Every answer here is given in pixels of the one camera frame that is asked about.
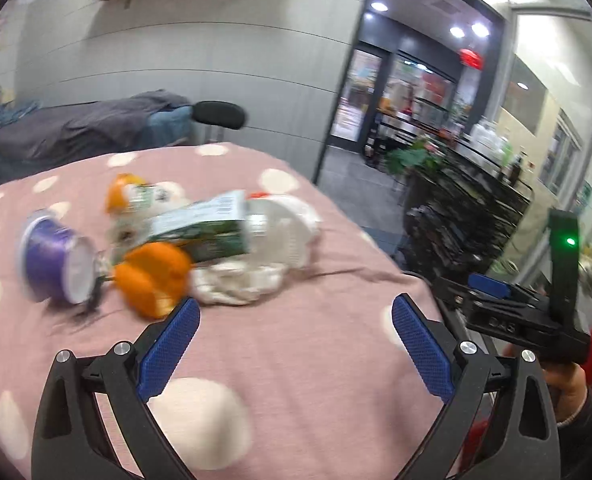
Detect green white milk carton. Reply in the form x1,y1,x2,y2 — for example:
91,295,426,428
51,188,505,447
146,190,248,263

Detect right hand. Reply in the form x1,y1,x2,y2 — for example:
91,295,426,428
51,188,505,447
540,361,589,427

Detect orange foam fruit net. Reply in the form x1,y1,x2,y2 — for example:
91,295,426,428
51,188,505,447
113,242,193,320

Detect dark brown pump bottle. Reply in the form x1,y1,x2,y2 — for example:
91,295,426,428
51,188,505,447
508,154,523,188

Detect purple yogurt cup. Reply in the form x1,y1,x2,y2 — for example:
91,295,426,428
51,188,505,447
16,209,96,306

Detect green potted plant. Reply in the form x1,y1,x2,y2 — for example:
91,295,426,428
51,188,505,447
385,141,445,176

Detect orange cap drink bottle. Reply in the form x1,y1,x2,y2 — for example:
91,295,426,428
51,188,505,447
104,172,192,256

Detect crumpled white tissue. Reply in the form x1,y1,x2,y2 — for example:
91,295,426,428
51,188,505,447
191,194,322,307

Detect red hanging lantern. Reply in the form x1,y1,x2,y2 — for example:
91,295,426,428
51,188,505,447
459,48,485,70

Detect glass entrance door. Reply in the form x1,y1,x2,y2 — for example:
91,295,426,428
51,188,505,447
331,42,387,151

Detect black wire shelf rack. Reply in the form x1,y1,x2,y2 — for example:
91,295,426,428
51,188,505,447
396,140,535,282

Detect black camera with screen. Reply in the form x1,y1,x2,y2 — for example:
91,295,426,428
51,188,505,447
548,209,580,328

